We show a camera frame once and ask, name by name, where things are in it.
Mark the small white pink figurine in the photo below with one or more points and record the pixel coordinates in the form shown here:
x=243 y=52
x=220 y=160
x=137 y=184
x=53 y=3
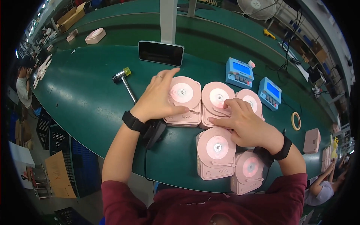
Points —
x=251 y=64

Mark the person's right hand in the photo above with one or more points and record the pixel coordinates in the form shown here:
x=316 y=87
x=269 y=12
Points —
x=250 y=126

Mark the stack of plastic crates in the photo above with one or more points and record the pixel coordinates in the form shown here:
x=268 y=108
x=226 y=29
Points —
x=81 y=166

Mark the stack of pink panels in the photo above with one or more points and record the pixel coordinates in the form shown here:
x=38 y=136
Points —
x=326 y=159

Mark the white metal post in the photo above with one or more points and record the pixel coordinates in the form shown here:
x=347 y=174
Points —
x=168 y=21

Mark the black plastic crate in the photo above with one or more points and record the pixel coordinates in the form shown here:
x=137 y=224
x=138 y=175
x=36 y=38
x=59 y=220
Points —
x=70 y=216

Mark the blue tester box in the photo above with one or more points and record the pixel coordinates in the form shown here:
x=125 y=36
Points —
x=239 y=73
x=270 y=92

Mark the person's left hand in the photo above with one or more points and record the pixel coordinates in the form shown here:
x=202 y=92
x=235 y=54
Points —
x=152 y=98

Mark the cluttered workbench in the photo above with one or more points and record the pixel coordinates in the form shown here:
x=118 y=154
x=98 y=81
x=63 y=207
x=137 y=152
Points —
x=315 y=56

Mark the brown cardboard box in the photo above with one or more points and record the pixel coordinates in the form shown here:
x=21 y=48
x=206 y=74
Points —
x=71 y=17

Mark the small steel hammer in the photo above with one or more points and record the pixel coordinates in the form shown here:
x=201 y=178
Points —
x=128 y=85

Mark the tan tape roll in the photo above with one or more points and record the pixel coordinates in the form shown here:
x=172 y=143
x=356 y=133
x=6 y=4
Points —
x=292 y=121

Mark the white desk fan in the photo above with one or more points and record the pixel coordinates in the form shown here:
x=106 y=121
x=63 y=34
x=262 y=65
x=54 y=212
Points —
x=256 y=8

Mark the brown cardboard sheet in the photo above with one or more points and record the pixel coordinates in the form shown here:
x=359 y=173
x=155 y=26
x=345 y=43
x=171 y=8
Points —
x=59 y=174

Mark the yellow hand tool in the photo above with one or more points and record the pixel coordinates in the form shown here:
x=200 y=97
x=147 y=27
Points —
x=268 y=33

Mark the person's body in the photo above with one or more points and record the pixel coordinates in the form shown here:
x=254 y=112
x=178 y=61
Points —
x=197 y=205

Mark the metal stool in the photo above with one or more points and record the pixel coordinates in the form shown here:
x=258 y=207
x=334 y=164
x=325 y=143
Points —
x=42 y=182

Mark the black screen phone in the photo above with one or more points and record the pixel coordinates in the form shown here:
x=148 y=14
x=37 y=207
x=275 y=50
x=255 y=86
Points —
x=161 y=53

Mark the black wrist band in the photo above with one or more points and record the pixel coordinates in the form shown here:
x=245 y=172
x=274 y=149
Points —
x=135 y=123
x=282 y=150

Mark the pink speaker housing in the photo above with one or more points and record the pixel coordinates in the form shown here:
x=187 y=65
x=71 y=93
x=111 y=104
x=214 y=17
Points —
x=72 y=35
x=311 y=141

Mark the row of pink discs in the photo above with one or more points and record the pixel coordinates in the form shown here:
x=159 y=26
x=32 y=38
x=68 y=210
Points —
x=42 y=71

